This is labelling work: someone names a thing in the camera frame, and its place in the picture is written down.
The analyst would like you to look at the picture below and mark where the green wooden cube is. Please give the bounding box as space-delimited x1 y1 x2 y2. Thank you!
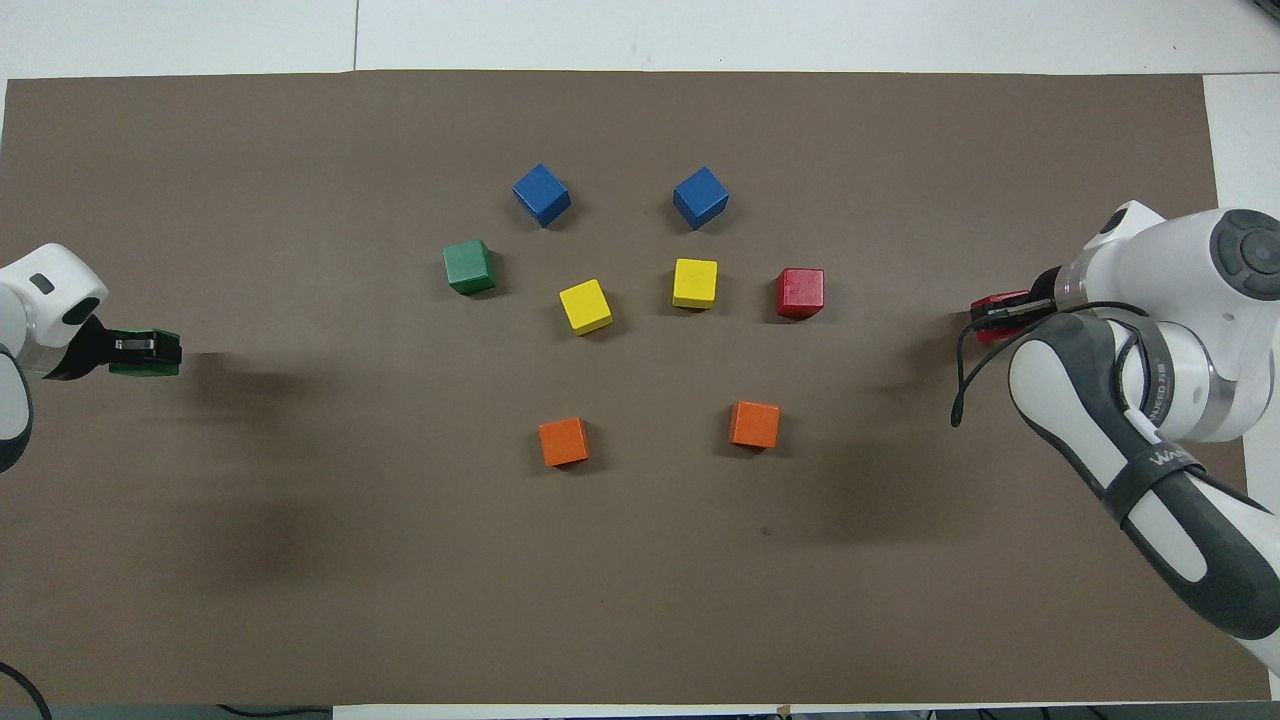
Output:
443 239 497 296
108 328 182 378

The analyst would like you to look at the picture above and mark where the red wooden cube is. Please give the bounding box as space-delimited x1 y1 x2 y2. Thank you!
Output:
776 267 826 320
970 290 1033 344

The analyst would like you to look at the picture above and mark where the yellow wooden cube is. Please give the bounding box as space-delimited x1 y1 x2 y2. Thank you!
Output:
558 279 614 336
672 258 719 310

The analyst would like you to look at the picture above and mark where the blue wooden cube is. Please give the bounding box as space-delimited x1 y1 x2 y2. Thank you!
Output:
672 166 730 231
512 163 572 228

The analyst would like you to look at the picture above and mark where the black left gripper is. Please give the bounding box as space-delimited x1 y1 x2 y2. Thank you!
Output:
45 318 183 382

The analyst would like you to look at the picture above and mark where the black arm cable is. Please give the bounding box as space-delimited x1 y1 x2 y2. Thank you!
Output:
950 300 1161 429
0 660 53 720

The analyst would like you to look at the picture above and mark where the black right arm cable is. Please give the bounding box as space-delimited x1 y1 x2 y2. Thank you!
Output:
950 300 1161 429

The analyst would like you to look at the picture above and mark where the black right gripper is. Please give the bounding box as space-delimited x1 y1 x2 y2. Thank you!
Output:
972 264 1069 329

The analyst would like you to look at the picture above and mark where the brown table mat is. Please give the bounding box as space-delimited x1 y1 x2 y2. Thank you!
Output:
0 68 1271 709

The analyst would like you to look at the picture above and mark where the orange wooden cube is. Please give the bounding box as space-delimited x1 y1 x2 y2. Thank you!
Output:
538 416 590 468
729 400 781 450

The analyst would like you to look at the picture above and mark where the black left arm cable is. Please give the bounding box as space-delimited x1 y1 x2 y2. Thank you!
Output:
0 660 53 720

